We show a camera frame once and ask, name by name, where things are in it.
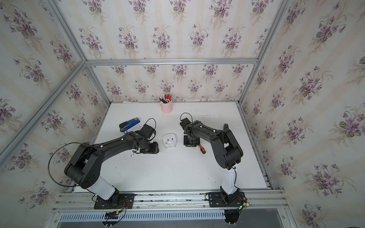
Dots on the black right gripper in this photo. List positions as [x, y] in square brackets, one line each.
[196, 142]

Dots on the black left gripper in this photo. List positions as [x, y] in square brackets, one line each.
[155, 150]

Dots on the orange handled screwdriver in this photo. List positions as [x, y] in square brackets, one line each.
[202, 149]

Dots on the white square alarm clock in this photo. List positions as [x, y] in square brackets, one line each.
[169, 140]

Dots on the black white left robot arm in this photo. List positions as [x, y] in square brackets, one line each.
[85, 165]

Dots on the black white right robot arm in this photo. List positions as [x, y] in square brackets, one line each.
[226, 150]

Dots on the blue black stapler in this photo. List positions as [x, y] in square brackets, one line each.
[128, 124]

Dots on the pink pen cup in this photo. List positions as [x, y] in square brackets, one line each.
[166, 108]

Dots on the red and black pens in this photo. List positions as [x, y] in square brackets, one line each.
[166, 98]

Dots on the white ventilation grille strip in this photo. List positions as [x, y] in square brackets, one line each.
[143, 216]

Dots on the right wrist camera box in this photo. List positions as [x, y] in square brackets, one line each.
[184, 123]

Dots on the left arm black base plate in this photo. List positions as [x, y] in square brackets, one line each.
[115, 202]

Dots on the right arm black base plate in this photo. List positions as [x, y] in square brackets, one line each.
[221, 199]

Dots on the aluminium front rail frame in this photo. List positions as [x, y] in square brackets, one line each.
[175, 200]

